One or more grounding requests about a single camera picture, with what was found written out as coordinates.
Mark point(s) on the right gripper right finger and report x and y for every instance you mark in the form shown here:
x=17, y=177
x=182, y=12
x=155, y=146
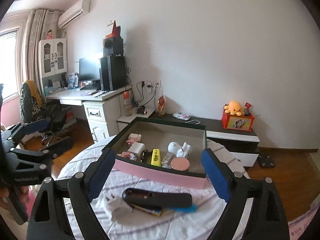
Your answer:
x=267, y=219

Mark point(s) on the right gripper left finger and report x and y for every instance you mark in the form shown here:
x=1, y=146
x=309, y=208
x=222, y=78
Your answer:
x=49, y=218

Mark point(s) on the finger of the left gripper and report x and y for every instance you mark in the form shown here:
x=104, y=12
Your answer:
x=19, y=131
x=52, y=151

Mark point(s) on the white travel plug adapter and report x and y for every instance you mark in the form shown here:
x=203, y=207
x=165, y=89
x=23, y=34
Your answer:
x=115, y=207

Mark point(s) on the blue highlighter pen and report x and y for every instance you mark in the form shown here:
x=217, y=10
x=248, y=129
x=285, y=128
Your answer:
x=190, y=209

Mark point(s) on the pink brick donut model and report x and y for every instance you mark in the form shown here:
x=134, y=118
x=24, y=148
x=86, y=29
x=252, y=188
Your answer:
x=128, y=155

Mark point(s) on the white brick kitty model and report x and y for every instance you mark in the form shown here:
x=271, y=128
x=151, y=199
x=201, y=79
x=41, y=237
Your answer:
x=133, y=137

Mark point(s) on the white power adapter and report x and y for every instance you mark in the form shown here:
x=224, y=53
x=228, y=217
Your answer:
x=137, y=149

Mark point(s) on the rose gold lidded jar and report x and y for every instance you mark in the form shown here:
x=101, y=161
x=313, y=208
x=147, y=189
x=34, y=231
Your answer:
x=180, y=164

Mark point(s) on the white cat figurine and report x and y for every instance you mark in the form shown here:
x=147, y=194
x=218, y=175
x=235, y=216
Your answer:
x=184, y=151

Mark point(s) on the black remote control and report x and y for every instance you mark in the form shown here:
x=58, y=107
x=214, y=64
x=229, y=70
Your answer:
x=156, y=200

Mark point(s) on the yellow highlighter pen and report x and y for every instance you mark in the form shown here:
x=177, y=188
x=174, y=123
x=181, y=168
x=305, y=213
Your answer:
x=156, y=158

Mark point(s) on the white earbuds case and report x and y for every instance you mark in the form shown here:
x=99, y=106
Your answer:
x=173, y=147

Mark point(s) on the person's hand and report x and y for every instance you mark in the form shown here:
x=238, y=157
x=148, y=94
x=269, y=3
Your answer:
x=22, y=192

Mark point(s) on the black office chair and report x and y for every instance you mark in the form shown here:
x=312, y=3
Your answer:
x=33, y=108

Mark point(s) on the black floor scale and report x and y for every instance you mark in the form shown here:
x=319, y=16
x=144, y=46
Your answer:
x=265, y=161

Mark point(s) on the striped white table cloth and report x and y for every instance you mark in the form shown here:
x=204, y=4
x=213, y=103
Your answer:
x=132, y=207

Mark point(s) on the white desk with drawers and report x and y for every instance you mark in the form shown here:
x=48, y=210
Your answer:
x=102, y=109

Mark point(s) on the white glass door cabinet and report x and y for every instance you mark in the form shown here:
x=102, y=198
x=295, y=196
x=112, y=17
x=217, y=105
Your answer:
x=52, y=59

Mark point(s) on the low black white cabinet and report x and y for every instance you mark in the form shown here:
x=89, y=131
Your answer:
x=159, y=132

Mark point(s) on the computer monitor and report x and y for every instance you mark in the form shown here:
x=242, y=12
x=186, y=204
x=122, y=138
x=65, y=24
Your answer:
x=89, y=69

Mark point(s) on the orange capped bottle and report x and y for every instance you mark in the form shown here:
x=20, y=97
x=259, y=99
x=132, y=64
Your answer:
x=127, y=103

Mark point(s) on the red orange storage box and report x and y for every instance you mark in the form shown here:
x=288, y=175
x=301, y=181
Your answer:
x=238, y=123

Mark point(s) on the black computer tower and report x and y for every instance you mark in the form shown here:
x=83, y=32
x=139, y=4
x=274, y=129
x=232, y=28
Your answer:
x=112, y=72

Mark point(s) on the beige curtain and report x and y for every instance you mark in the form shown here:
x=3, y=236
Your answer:
x=39, y=22

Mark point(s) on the orange octopus plush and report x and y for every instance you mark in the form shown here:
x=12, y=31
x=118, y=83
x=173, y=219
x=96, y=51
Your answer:
x=233, y=108

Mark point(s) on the black speaker box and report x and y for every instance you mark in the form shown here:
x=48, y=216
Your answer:
x=113, y=46

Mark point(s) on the pink green storage box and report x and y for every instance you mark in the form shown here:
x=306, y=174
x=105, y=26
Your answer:
x=165, y=175

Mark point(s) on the snack bag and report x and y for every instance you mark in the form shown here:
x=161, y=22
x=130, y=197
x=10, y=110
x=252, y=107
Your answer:
x=161, y=105

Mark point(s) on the red paper bag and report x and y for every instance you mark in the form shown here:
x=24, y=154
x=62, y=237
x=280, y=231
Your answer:
x=113, y=30

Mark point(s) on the white air conditioner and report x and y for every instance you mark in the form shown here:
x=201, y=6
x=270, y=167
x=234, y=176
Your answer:
x=75, y=12

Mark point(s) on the patterned face mask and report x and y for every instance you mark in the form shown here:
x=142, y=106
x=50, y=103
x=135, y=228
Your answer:
x=182, y=116

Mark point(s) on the wall power outlet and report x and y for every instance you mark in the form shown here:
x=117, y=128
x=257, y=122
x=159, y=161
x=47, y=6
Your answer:
x=151, y=84

